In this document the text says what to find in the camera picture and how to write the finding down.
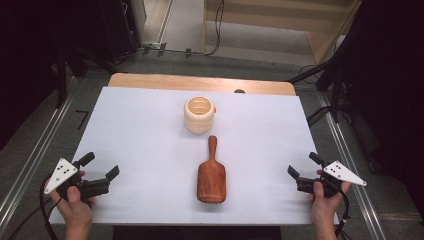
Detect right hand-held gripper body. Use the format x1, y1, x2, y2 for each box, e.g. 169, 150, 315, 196
295, 160, 368, 198

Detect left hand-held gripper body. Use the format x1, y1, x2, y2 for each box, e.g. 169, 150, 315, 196
44, 158, 111, 203

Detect wooden spatula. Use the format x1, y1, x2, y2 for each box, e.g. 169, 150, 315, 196
196, 135, 228, 205

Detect cream ribbed cup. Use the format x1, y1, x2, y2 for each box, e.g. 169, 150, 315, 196
183, 95, 217, 135

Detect person's right hand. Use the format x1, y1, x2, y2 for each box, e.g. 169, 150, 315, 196
307, 169, 352, 227

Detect person's left hand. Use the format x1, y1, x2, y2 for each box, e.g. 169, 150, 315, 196
44, 170, 97, 228

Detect white board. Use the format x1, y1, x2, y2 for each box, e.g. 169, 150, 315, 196
48, 86, 340, 226

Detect black metal stand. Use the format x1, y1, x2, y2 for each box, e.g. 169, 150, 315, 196
287, 58, 346, 124
54, 41, 119, 109

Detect black curtain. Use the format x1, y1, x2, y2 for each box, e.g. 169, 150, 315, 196
0, 0, 101, 151
328, 0, 424, 219

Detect light wooden table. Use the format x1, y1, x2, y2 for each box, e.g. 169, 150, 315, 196
107, 72, 297, 97

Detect black cabinet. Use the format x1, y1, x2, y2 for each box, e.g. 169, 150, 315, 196
99, 0, 142, 64

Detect metal floor rail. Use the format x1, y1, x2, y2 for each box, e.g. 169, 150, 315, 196
0, 94, 77, 231
316, 92, 388, 240

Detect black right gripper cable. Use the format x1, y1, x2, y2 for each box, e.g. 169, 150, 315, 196
334, 189, 352, 240

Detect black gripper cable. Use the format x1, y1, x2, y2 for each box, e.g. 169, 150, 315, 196
8, 176, 64, 240
334, 189, 352, 240

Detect black floor cables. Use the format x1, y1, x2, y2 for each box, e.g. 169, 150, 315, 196
305, 105, 334, 128

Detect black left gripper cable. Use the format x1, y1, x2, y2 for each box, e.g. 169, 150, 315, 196
8, 176, 64, 240

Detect light wooden shelf frame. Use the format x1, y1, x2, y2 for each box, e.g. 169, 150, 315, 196
202, 0, 364, 65

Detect black hanging cable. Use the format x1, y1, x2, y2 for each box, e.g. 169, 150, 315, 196
203, 0, 226, 57

